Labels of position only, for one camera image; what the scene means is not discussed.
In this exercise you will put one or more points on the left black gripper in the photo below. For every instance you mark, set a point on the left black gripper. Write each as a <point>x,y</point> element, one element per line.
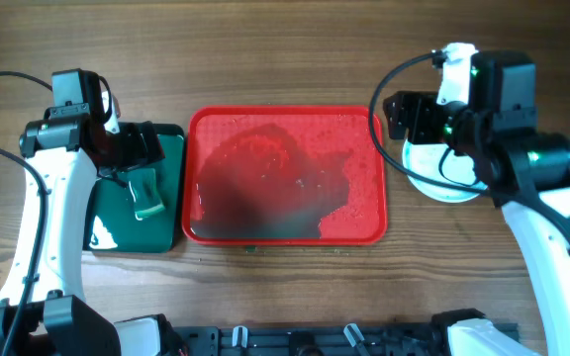
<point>140,152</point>

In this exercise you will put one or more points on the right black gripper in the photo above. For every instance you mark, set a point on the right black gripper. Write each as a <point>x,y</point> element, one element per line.
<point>418,103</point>

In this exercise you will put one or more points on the green yellow sponge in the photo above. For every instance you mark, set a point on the green yellow sponge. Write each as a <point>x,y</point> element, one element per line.
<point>146,198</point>

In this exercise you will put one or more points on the white plate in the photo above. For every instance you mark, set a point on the white plate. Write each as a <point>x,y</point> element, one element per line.
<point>438,162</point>

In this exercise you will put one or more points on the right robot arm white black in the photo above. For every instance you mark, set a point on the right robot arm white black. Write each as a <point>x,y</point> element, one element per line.
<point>527,174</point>

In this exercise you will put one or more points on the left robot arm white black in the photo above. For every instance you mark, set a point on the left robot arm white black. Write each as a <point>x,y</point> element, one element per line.
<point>42,305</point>

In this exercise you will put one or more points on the dark green tray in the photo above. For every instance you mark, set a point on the dark green tray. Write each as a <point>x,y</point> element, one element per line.
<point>111,225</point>

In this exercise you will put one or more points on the red plastic tray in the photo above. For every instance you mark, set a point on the red plastic tray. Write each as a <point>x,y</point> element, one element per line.
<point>284,175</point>

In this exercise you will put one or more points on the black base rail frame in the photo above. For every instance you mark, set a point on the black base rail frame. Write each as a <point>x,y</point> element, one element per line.
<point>411,338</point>

